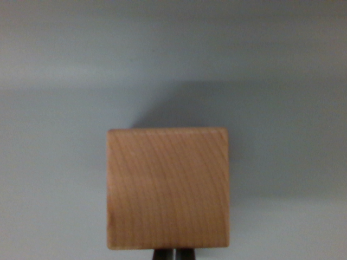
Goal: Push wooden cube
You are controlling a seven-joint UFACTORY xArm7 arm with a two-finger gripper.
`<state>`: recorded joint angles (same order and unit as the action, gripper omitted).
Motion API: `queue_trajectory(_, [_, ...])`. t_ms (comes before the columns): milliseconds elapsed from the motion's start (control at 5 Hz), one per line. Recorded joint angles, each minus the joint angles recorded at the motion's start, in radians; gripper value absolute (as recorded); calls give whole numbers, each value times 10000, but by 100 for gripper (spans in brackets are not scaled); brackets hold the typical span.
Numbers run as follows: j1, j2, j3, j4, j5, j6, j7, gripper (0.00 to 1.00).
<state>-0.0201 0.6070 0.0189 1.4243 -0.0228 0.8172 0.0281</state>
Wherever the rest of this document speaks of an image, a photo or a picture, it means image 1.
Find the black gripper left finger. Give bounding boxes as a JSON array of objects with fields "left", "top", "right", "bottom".
[{"left": 152, "top": 248, "right": 175, "bottom": 260}]

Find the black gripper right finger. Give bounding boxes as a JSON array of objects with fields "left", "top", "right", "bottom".
[{"left": 175, "top": 248, "right": 196, "bottom": 260}]

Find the wooden cube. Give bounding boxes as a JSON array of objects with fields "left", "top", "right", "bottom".
[{"left": 106, "top": 127, "right": 230, "bottom": 250}]

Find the grey plastic bin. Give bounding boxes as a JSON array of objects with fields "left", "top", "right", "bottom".
[{"left": 0, "top": 0, "right": 347, "bottom": 260}]

